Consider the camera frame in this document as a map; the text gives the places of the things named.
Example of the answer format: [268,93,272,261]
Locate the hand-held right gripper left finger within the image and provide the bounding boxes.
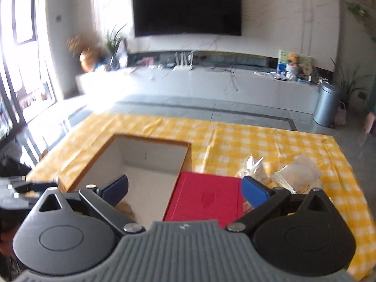
[29,175,146,236]

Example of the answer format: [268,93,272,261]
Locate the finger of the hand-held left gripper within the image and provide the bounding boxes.
[14,181,59,197]

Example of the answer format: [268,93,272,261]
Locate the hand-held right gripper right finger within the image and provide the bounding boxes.
[227,176,337,233]

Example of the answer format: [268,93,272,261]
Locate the cardboard box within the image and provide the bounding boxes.
[58,133,193,233]

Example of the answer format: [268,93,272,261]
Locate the crinkled white plastic packet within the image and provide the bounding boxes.
[280,155,323,193]

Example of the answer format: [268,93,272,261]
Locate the red flat box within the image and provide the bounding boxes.
[162,171,251,222]

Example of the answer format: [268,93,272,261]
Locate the yellow checked tablecloth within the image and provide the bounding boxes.
[26,112,369,281]

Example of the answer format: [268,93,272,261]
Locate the grey metal trash bin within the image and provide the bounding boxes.
[313,82,341,128]

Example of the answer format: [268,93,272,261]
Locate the white marble television cabinet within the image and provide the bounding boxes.
[75,64,321,115]

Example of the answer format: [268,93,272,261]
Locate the dark framed glass door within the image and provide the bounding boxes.
[0,0,57,143]

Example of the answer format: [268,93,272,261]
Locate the brown teddy bear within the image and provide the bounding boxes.
[286,52,301,80]

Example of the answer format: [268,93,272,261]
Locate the teddy bear with picture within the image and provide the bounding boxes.
[277,50,314,82]

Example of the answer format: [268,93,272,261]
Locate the white router with antennas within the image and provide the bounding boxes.
[172,51,194,72]

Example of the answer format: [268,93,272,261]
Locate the tall green floor plant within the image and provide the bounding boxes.
[329,58,374,110]

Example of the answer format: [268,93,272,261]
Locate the green potted plant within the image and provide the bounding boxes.
[103,23,129,71]

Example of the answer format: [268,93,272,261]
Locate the dried brown flowers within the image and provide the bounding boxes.
[66,33,96,56]

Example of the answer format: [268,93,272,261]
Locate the hanging green vine plant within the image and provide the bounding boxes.
[346,1,376,42]

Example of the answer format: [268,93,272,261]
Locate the black cables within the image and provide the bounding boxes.
[210,60,239,92]

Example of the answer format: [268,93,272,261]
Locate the black wall television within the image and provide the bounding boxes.
[131,0,242,38]

